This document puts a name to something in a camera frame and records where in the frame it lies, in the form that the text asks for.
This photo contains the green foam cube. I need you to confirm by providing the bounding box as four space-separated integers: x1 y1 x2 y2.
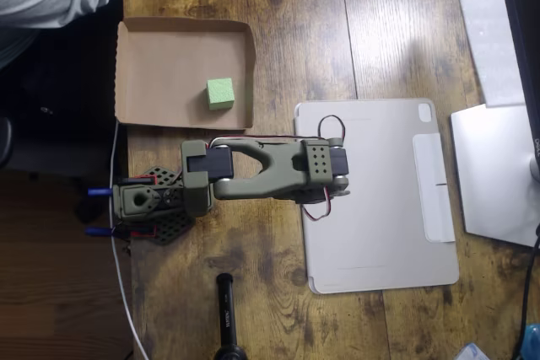
205 77 235 110

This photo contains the brown cardboard tray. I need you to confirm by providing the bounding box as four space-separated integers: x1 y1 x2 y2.
113 16 257 130

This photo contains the tablet in beige case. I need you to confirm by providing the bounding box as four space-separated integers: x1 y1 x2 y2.
293 97 461 296

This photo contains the silver monitor stand base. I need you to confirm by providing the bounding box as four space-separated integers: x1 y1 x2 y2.
450 102 540 248

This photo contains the blue white packet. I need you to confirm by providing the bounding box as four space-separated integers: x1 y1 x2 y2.
454 342 491 360

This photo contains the grey foam sheet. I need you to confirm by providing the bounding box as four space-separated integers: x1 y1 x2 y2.
450 0 527 109

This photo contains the blue round object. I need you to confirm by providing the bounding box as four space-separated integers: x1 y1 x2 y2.
521 323 540 357

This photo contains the black Dell monitor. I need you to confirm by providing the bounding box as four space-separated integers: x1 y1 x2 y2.
494 0 540 159

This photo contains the red white servo cable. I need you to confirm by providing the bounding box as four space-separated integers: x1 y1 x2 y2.
301 185 334 223

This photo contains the red black servo cable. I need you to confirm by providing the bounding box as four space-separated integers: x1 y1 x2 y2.
208 114 348 146

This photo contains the perforated robot base plate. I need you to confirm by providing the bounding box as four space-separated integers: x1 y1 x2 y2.
126 164 197 247

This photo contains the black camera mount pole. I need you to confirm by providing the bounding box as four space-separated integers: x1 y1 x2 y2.
213 273 251 360

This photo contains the black power cable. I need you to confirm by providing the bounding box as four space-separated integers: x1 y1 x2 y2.
510 224 540 360

